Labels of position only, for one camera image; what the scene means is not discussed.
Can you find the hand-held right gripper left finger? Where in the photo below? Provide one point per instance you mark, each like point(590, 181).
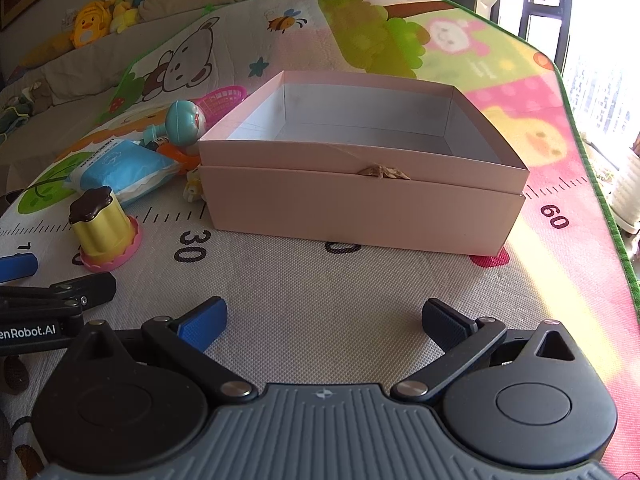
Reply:
point(202, 324)

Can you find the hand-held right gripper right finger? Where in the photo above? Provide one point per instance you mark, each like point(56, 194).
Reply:
point(442, 327)

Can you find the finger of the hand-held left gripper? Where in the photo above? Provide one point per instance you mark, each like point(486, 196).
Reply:
point(95, 290)
point(17, 267)

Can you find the yellow pudding toy brown lid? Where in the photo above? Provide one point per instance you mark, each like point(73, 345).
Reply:
point(102, 230)

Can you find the pink cardboard box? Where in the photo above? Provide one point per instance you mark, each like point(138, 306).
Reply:
point(350, 210)

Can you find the orange yellow plastic toy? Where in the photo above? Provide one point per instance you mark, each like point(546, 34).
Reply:
point(175, 156)

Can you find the teal toy rattle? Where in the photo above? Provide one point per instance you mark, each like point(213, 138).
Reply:
point(182, 117)

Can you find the pink plastic toy basket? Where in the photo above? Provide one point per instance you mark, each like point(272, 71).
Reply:
point(225, 97)

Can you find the blue tissue pack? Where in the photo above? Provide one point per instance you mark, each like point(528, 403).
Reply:
point(125, 170)

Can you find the cartoon printed play mat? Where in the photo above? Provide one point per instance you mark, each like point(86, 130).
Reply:
point(320, 285)

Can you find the small figure toy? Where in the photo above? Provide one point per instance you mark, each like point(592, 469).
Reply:
point(192, 187)

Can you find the green cloth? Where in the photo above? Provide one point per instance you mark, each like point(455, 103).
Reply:
point(17, 110)

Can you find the beige sofa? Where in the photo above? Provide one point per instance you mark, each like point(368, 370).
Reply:
point(75, 75)

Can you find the white planter pot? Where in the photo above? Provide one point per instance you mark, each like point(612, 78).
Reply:
point(627, 190)

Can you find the yellow duck plush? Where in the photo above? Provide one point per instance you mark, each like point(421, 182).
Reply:
point(90, 25)

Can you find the small yellow plush toy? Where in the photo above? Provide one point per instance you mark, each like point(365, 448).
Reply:
point(122, 10)

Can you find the black window frame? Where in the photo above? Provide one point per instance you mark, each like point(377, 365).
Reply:
point(532, 0)

